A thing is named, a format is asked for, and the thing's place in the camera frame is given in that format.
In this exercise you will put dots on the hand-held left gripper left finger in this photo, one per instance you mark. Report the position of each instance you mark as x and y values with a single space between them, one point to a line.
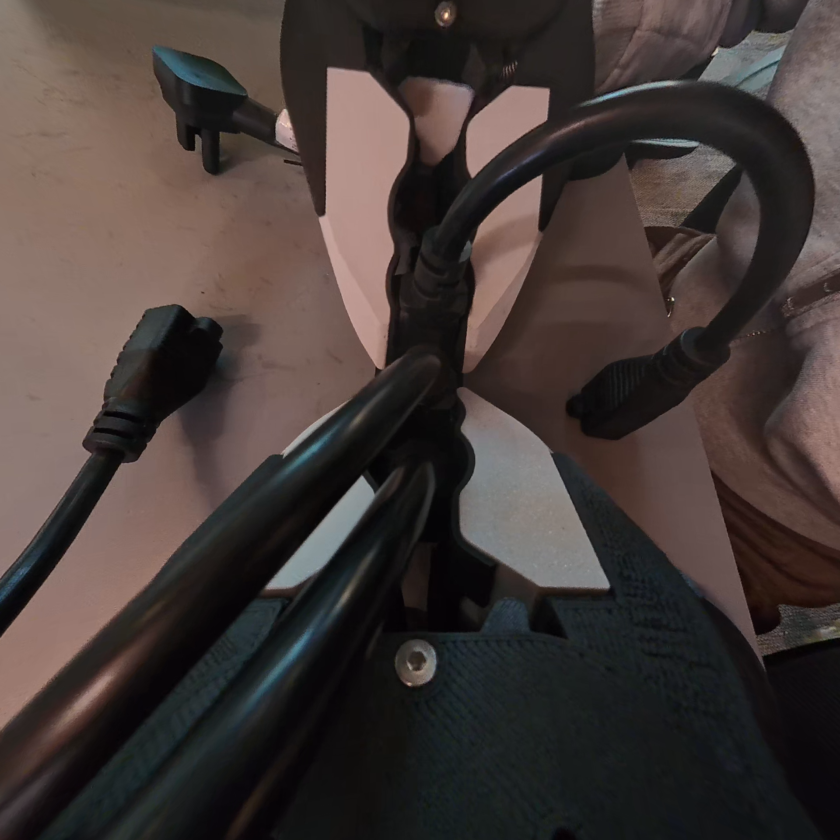
321 558

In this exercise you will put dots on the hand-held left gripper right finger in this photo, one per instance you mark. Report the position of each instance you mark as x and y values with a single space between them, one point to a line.
531 512

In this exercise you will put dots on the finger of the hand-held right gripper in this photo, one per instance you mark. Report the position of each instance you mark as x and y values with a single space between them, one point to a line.
354 197
505 275

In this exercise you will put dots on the black plug with white label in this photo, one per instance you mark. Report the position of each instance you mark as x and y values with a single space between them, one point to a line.
197 79

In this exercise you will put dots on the person's zip jacket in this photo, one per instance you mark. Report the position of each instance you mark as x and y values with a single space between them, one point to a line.
774 407

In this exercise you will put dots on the grey mesh basket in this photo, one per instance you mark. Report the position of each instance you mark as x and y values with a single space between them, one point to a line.
748 65

